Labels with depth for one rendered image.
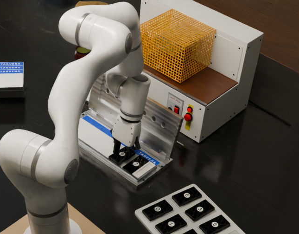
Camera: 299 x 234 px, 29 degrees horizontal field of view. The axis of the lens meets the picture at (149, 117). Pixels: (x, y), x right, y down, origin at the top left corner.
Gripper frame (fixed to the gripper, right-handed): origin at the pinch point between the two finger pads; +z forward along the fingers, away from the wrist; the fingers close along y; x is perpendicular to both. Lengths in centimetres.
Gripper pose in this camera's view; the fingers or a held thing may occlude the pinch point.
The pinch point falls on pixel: (122, 151)
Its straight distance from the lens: 219.6
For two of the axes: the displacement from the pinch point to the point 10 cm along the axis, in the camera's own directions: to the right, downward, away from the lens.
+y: 7.5, 4.6, -4.8
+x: 6.3, -2.5, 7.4
